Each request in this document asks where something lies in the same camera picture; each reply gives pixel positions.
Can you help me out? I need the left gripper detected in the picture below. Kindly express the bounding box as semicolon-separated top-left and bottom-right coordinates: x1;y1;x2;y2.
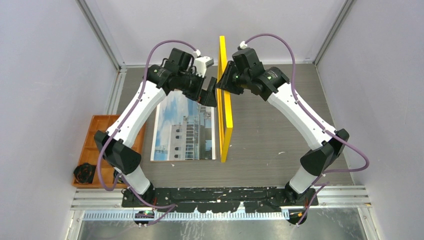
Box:
178;68;218;107

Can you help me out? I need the yellow wooden picture frame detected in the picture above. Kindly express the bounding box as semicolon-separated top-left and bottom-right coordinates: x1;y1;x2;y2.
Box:
216;35;234;163

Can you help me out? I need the building photo print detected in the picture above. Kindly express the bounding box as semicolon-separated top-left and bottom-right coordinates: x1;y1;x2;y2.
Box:
150;91;217;162

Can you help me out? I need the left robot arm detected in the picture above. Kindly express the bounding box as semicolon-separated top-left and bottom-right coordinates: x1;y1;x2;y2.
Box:
94;48;217;207

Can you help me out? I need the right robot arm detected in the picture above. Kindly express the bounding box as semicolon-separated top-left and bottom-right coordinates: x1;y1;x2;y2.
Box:
217;47;350;205

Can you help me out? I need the orange compartment tray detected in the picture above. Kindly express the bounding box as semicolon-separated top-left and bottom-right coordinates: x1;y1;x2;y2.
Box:
71;114;147;189

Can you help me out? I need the black coil outside tray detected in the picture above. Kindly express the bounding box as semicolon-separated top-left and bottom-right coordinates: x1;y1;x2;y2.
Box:
73;162;96;185

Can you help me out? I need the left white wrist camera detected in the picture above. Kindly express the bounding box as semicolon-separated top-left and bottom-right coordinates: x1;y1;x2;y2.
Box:
193;56;214;78

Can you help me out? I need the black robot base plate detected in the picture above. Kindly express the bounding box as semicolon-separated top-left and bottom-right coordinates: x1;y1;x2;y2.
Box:
141;186;319;214

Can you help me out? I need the aluminium front rail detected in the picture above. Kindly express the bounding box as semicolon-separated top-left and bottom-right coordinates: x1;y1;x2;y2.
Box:
70;186;372;221

